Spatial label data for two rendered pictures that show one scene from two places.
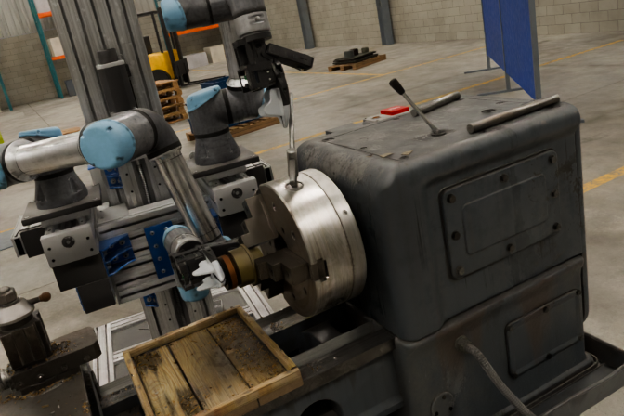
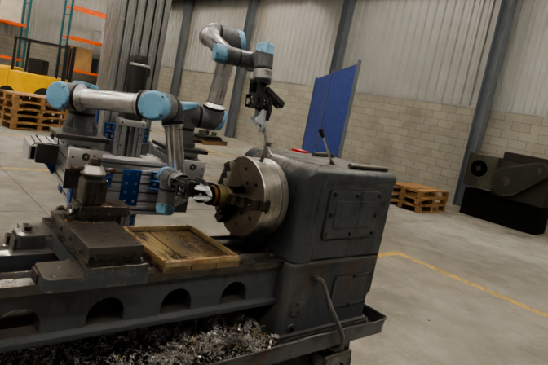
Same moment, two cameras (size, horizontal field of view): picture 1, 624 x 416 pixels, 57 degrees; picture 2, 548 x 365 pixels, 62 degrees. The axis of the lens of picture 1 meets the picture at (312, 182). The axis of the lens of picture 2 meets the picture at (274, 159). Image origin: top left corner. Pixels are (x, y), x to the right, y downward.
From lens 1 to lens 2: 0.75 m
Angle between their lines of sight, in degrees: 20
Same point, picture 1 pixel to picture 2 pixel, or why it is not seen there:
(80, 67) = (118, 59)
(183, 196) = (175, 152)
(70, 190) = (90, 128)
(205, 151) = not seen: hidden behind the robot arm
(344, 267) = (276, 211)
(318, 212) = (272, 177)
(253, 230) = (229, 178)
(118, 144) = (164, 107)
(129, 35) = (155, 54)
